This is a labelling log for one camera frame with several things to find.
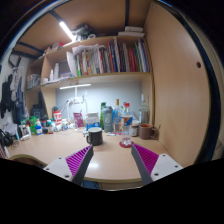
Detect white desk lamp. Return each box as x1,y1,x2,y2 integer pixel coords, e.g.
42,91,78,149
59,83,92,116

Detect blue-capped white bottle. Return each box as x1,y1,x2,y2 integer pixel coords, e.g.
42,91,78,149
35,119,44,136

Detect blue and white box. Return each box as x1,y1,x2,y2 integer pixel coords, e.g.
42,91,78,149
85,112,101,132

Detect magenta pouch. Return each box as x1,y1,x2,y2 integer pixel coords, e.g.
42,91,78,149
73,112,84,130

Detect green bottle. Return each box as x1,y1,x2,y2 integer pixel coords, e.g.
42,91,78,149
99,101,107,130

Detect hanging dark clothes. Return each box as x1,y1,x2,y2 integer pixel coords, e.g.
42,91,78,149
0,63,26,124

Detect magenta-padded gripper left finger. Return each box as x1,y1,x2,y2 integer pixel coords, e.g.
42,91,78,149
43,144,95,186

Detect brown ceramic cup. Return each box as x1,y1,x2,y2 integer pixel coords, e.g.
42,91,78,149
138,123,157,140

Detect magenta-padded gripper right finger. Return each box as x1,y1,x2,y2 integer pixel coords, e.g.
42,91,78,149
130,143,184,186

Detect black mug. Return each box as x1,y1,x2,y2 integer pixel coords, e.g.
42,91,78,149
85,126,104,147

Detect ceiling light bar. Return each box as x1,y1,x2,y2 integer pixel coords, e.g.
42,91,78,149
59,21,76,42

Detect red and white can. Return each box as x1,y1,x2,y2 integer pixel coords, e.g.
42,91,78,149
52,110,63,126

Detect tall clear glass bottle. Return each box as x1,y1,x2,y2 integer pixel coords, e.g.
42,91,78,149
138,93,151,125

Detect flat round red coaster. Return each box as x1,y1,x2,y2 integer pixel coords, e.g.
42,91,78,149
119,139,134,149

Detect green container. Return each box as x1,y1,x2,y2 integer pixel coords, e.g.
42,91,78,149
29,115,38,135

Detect white power strip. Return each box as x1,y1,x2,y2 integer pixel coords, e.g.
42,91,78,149
68,97,83,104

